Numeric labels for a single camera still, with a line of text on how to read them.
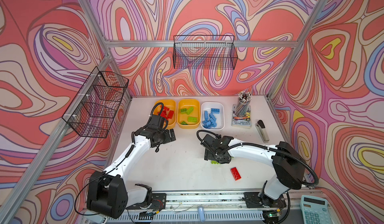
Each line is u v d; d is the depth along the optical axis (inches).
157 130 24.7
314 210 27.2
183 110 42.4
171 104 43.8
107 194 15.7
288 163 17.6
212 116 41.5
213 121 39.8
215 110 42.5
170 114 42.5
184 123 39.9
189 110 42.4
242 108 38.8
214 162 29.5
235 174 31.8
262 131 37.9
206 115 42.1
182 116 42.1
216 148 24.6
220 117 41.5
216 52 38.0
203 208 28.7
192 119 40.9
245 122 39.9
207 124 38.8
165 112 42.1
